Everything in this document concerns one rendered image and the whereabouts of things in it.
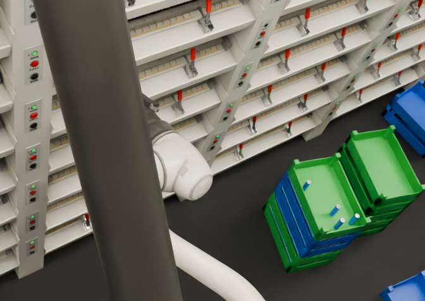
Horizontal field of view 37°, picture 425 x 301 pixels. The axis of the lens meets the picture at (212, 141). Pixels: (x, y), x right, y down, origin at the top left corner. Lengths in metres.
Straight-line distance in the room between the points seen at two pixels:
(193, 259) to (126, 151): 1.18
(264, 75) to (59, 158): 0.75
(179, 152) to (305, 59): 0.96
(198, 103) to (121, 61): 1.86
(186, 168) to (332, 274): 1.42
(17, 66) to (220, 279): 0.62
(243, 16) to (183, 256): 0.73
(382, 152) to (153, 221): 2.52
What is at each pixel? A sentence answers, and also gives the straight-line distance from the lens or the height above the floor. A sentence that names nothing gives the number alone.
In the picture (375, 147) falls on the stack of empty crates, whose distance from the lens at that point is 2.71.
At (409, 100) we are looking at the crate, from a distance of 3.31.
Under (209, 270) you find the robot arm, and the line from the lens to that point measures 1.38.
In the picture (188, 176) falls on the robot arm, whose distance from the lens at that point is 1.42.
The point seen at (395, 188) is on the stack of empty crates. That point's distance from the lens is 2.65.
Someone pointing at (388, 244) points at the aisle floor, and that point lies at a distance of 2.91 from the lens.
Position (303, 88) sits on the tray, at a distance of 2.48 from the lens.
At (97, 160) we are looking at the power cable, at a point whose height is 2.15.
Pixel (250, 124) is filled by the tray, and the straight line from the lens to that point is 2.50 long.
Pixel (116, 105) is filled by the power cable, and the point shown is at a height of 2.16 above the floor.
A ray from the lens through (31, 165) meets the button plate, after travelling 1.77.
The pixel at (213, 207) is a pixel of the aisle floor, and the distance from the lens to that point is 2.69.
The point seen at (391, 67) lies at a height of 0.33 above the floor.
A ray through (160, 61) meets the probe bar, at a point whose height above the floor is 0.94.
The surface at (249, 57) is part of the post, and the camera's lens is 1.95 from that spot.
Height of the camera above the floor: 2.31
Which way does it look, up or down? 54 degrees down
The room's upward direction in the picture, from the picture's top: 23 degrees clockwise
